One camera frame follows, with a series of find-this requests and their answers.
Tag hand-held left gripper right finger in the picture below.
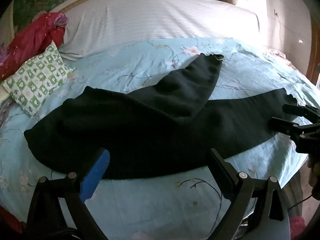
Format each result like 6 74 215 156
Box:
207 148 291 240

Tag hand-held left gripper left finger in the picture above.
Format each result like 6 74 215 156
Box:
25 148 111 240

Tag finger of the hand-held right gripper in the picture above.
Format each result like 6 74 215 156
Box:
268 117 302 137
282 103 320 118

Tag black pants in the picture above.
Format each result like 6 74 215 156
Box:
23 53 298 180

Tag light blue floral bedsheet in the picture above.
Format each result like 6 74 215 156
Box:
0 37 320 240

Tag green checkered pillow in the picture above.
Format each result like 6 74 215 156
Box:
2 40 75 118

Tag red quilt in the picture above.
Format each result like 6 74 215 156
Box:
0 12 68 80

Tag white striped blanket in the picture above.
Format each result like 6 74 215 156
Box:
58 0 261 61

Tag wooden door frame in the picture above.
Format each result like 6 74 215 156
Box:
307 15 320 87

